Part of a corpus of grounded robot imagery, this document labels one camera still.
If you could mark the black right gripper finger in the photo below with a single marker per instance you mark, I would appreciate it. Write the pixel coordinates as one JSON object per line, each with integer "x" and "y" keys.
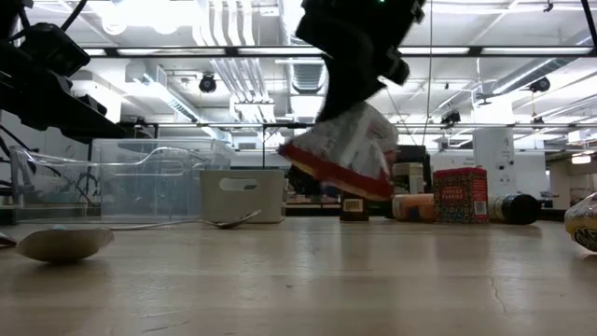
{"x": 340, "y": 100}

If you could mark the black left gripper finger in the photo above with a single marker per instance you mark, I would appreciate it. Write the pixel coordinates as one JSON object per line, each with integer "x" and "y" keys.
{"x": 93, "y": 105}
{"x": 88, "y": 126}

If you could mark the red and white snack bag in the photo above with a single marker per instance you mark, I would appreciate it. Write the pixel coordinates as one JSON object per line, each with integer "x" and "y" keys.
{"x": 350, "y": 154}

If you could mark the oregano jar green label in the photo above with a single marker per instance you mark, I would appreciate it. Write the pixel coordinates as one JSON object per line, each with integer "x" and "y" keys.
{"x": 409, "y": 179}

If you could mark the dark spice jar yellow lid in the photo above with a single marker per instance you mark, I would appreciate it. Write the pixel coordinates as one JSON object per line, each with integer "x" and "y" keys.
{"x": 353, "y": 207}

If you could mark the orange label spice bottle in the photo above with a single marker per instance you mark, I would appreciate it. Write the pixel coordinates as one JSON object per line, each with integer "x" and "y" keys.
{"x": 415, "y": 207}

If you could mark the red smoked paprika tin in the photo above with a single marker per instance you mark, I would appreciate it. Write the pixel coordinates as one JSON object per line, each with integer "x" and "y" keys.
{"x": 459, "y": 196}

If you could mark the yellow snack bag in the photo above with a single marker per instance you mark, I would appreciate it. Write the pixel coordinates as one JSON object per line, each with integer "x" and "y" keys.
{"x": 583, "y": 224}

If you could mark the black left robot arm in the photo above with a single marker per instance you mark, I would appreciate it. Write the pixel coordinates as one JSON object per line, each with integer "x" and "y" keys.
{"x": 9, "y": 18}

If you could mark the person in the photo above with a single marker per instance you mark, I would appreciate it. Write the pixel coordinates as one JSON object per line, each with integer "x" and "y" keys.
{"x": 301, "y": 182}

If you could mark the black monitor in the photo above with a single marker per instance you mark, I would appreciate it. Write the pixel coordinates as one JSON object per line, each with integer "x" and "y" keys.
{"x": 420, "y": 154}

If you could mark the background table with items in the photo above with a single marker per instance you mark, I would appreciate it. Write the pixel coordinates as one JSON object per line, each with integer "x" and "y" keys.
{"x": 308, "y": 205}

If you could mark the translucent plastic storage tub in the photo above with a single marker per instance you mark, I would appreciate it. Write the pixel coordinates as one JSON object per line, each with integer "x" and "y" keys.
{"x": 219, "y": 149}

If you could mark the white plastic basket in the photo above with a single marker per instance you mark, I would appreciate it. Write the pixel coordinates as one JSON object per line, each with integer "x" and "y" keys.
{"x": 242, "y": 205}

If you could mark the plain silver metal spoon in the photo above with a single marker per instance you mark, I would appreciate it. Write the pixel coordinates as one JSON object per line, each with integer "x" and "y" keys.
{"x": 233, "y": 221}

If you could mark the white pillar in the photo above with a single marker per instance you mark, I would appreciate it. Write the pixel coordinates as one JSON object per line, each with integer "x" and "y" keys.
{"x": 494, "y": 158}

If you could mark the dark glass spice bottle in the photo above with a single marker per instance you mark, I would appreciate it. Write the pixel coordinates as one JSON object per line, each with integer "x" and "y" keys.
{"x": 515, "y": 210}

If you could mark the black left wrist camera housing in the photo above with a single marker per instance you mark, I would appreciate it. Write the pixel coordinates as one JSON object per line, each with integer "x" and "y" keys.
{"x": 53, "y": 51}

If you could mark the black ceiling-hung camera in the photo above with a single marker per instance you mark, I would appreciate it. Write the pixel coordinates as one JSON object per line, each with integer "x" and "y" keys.
{"x": 540, "y": 84}
{"x": 207, "y": 84}
{"x": 450, "y": 117}

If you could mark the black background station frame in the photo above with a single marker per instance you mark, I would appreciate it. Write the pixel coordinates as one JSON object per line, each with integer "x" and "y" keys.
{"x": 224, "y": 125}

